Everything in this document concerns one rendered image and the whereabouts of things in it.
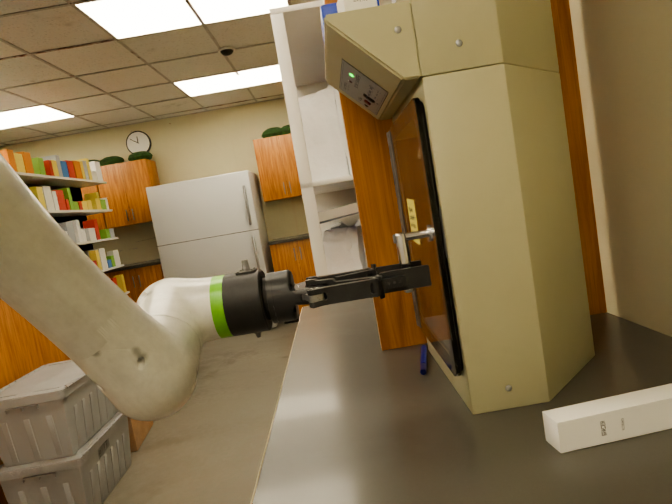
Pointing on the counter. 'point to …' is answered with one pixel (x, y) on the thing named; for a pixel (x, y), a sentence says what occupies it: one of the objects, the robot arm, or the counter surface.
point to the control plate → (361, 87)
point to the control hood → (374, 50)
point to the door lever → (407, 244)
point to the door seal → (442, 234)
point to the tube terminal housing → (503, 197)
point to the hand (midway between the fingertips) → (404, 275)
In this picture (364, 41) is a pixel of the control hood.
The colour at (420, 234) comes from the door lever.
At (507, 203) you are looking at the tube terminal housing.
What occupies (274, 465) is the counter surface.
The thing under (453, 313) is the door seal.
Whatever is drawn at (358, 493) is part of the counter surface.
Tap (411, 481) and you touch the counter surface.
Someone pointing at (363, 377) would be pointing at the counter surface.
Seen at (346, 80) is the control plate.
